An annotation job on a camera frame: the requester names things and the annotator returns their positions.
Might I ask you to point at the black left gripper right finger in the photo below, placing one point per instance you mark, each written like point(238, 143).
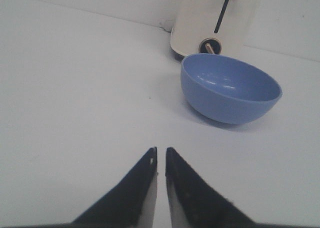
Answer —
point(192, 201)

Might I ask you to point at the blue plastic bowl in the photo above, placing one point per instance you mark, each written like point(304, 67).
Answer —
point(227, 90)

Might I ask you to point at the white two-slot toaster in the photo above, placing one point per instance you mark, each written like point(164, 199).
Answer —
point(224, 21)

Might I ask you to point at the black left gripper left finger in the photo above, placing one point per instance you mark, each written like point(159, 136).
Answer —
point(132, 201)

